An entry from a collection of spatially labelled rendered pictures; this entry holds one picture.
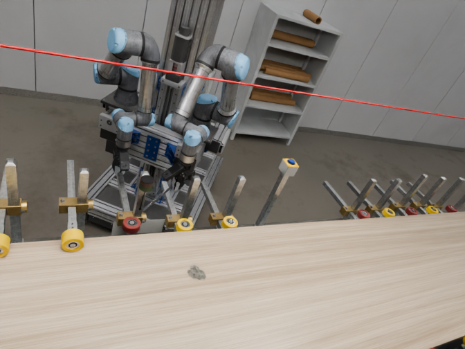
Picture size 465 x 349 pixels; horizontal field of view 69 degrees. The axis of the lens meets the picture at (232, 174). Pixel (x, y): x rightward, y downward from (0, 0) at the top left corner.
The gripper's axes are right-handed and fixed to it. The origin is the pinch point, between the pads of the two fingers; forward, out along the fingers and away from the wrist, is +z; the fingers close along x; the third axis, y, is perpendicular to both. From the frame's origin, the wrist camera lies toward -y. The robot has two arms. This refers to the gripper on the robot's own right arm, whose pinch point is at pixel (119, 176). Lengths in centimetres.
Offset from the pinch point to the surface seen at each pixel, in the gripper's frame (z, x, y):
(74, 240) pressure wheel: -14, 25, -56
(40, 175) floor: 82, 43, 98
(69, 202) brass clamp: -14.4, 25.9, -34.7
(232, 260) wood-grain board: -7, -42, -69
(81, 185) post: -24.7, 21.9, -35.6
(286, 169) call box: -36, -76, -37
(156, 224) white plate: 6.4, -15.7, -31.6
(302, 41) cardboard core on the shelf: -48, -223, 192
